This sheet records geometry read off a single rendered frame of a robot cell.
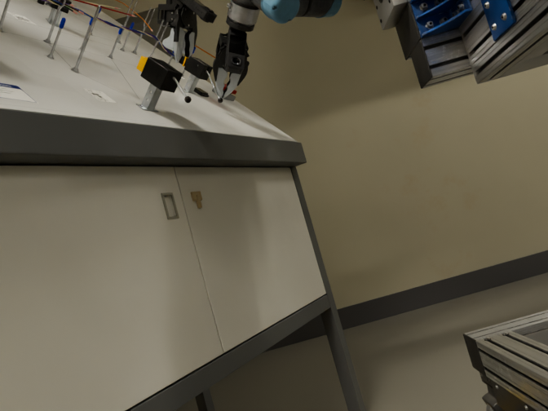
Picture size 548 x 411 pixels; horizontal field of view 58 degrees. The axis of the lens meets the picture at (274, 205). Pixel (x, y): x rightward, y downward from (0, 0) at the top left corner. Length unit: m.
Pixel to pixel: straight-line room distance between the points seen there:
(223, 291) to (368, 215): 2.02
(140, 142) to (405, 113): 2.37
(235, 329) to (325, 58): 2.32
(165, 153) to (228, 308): 0.35
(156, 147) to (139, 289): 0.27
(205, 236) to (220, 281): 0.10
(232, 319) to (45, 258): 0.45
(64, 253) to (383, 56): 2.66
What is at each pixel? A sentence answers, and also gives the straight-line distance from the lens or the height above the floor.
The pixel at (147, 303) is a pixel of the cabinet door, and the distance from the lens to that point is 0.91.
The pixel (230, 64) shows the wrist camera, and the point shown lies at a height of 1.03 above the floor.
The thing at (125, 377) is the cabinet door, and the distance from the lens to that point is 0.86.
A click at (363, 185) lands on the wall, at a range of 3.02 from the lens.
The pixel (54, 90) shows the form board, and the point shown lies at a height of 0.94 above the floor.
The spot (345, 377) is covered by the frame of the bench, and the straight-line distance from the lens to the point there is 1.58.
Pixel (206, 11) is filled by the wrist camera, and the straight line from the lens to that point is 1.43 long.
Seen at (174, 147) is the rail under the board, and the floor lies 0.82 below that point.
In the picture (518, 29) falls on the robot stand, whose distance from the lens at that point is 1.04.
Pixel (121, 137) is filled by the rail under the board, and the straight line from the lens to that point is 0.91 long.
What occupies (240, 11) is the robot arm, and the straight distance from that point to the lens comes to 1.28.
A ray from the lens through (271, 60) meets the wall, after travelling 3.17.
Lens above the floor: 0.59
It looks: 4 degrees up
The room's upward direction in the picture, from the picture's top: 16 degrees counter-clockwise
